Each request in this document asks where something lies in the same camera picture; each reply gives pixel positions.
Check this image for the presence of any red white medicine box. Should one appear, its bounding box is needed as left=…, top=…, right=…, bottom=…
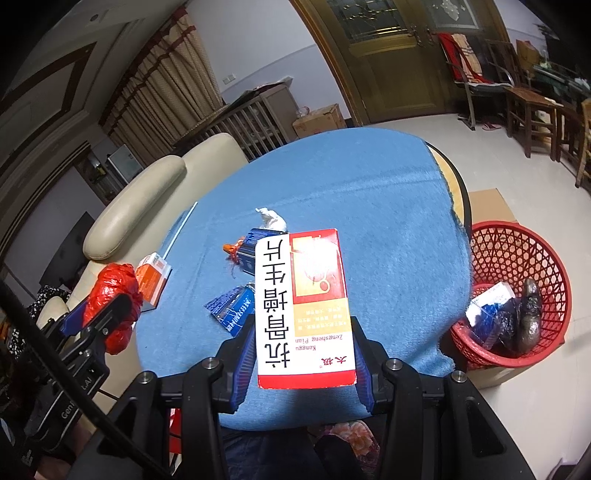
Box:
left=254, top=229, right=356, bottom=390

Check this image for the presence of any orange snack wrapper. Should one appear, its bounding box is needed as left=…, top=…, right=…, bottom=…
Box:
left=222, top=237, right=245, bottom=264

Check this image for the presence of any red plastic bag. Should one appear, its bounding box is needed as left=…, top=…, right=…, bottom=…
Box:
left=82, top=262, right=144, bottom=356

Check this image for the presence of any blue silver foil box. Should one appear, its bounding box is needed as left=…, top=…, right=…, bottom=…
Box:
left=236, top=228, right=281, bottom=275

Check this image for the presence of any crumpled blue foil packet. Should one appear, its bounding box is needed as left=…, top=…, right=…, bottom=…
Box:
left=204, top=283, right=254, bottom=337

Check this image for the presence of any orange white small carton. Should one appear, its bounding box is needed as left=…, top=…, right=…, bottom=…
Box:
left=135, top=252, right=171, bottom=312

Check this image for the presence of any dark blue bag in basket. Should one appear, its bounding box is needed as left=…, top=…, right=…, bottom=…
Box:
left=466, top=278, right=542, bottom=356

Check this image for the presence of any beige leather sofa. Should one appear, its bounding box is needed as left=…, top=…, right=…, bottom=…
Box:
left=35, top=132, right=250, bottom=330

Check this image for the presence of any red plastic mesh basket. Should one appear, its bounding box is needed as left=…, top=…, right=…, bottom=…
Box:
left=451, top=220, right=572, bottom=370

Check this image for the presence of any cardboard box under basket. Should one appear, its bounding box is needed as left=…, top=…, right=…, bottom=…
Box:
left=452, top=189, right=572, bottom=389

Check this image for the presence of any grey slatted cabinet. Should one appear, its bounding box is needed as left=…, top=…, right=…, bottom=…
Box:
left=172, top=80, right=298, bottom=161

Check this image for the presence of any brown cardboard box by door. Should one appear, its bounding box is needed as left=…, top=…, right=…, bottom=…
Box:
left=293, top=104, right=346, bottom=139

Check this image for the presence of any beige striped curtain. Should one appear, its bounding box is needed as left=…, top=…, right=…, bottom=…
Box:
left=99, top=6, right=223, bottom=165

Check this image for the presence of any dark wooden chair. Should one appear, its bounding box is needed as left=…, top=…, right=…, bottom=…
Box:
left=485, top=39, right=558, bottom=161

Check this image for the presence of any wooden double door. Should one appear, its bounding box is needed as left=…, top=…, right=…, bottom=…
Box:
left=291, top=1, right=509, bottom=126

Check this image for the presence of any chair with red cloth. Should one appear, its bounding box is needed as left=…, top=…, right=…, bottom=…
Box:
left=436, top=32, right=515, bottom=131

